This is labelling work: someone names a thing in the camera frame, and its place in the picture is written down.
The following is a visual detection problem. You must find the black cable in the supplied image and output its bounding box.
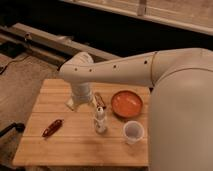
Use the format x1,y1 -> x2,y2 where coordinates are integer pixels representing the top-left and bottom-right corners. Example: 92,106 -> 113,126
0,54 -> 31,75

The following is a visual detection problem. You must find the orange ceramic bowl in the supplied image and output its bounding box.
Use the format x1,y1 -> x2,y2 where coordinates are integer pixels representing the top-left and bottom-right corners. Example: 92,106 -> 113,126
111,90 -> 143,118

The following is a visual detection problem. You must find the clear plastic cup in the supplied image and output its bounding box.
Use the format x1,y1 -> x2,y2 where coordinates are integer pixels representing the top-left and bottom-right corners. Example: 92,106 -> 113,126
123,121 -> 145,145

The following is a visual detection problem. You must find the white soap bar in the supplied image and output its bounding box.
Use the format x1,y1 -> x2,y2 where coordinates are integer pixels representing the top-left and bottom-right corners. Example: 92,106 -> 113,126
66,98 -> 80,111

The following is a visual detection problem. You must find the red chili pepper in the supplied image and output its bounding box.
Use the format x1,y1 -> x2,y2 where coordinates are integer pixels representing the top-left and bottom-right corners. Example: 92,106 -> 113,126
42,119 -> 63,138

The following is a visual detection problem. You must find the wooden bamboo board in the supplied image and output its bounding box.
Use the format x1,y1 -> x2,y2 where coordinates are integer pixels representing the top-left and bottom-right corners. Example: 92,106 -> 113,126
13,79 -> 148,167

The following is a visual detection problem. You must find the brown candy bar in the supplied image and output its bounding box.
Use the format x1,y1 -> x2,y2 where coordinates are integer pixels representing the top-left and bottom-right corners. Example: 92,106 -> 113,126
94,92 -> 106,109

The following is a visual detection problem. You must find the grey metal rail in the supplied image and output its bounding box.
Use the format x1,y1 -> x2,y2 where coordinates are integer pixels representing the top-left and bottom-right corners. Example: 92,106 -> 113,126
0,23 -> 119,60

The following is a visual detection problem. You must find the black handle object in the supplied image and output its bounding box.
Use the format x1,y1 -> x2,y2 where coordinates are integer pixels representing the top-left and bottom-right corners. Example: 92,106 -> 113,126
0,123 -> 25,137

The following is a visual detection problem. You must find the small white dropper bottle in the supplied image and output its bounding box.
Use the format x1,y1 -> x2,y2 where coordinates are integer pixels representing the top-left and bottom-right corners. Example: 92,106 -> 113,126
94,107 -> 107,134

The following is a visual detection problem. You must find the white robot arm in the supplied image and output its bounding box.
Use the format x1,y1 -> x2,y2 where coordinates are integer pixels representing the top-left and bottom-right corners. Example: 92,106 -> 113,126
59,48 -> 213,171

